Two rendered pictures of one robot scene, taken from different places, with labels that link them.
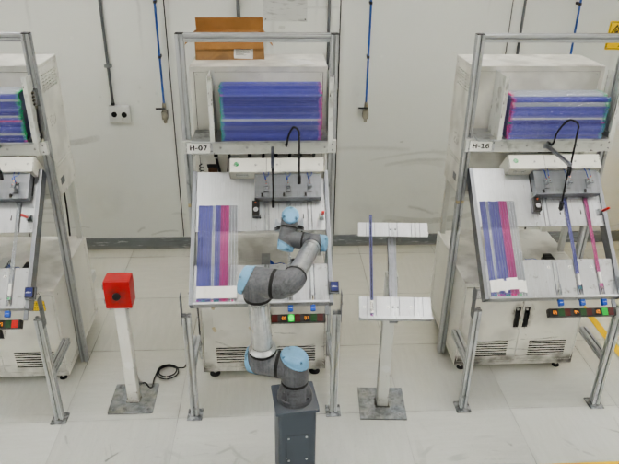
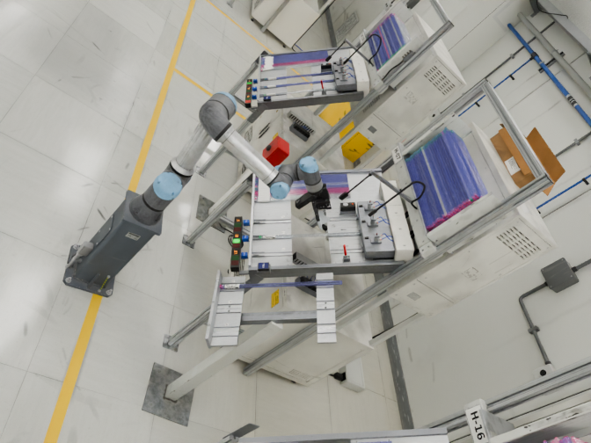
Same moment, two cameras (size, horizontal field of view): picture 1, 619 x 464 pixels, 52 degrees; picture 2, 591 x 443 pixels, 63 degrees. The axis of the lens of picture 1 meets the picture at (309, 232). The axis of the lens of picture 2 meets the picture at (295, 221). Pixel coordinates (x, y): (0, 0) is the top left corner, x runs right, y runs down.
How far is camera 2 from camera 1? 2.35 m
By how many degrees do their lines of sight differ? 52
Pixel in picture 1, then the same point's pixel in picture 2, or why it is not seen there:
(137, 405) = (204, 212)
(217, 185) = (369, 185)
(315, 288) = (265, 257)
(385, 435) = (126, 376)
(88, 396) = (218, 192)
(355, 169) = not seen: outside the picture
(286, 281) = (209, 108)
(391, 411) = (156, 397)
